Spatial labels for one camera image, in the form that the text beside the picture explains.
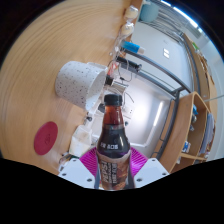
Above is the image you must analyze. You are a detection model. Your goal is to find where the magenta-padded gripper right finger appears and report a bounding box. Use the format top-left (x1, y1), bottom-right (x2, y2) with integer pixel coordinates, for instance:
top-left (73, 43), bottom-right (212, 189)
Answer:
top-left (128, 146), bottom-right (170, 190)

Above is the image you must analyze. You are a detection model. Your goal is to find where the flat round red coaster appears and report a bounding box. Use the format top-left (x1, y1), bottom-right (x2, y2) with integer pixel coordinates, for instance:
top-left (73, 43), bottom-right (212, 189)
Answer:
top-left (33, 121), bottom-right (59, 156)

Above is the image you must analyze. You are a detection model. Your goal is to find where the blue tube bottle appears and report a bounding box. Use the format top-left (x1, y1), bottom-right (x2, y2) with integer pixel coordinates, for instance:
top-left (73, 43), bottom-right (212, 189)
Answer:
top-left (120, 40), bottom-right (147, 55)

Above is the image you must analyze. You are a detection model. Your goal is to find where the teal cushion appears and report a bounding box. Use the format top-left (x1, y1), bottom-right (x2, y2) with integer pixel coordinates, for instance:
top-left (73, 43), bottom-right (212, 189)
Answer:
top-left (139, 1), bottom-right (160, 23)

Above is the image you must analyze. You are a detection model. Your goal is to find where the grey metal desk frame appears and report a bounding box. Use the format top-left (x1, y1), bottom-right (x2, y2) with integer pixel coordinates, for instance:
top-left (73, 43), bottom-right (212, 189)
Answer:
top-left (116, 0), bottom-right (201, 161)

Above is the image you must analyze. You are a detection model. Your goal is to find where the white speckled mug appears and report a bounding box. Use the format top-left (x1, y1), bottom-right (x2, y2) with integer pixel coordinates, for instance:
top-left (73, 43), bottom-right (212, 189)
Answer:
top-left (54, 60), bottom-right (109, 112)

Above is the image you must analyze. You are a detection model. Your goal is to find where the black electric shaver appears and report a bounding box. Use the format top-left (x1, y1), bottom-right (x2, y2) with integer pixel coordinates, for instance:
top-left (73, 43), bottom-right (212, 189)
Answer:
top-left (116, 56), bottom-right (143, 74)

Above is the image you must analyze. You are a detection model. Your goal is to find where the dark cola plastic bottle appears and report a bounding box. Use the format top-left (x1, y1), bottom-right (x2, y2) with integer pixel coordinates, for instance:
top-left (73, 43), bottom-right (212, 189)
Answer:
top-left (95, 93), bottom-right (132, 191)

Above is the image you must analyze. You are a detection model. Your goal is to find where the white desk lamp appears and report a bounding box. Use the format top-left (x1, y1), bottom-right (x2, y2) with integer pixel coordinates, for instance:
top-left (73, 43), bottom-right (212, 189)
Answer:
top-left (128, 99), bottom-right (165, 148)

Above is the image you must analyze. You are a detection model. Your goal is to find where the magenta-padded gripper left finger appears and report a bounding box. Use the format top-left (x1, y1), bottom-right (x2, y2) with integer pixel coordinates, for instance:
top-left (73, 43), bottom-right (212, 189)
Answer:
top-left (58, 146), bottom-right (100, 190)

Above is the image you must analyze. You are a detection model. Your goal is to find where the wooden shelf unit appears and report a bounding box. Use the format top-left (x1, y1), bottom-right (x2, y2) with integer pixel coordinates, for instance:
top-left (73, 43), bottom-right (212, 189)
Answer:
top-left (151, 91), bottom-right (218, 174)

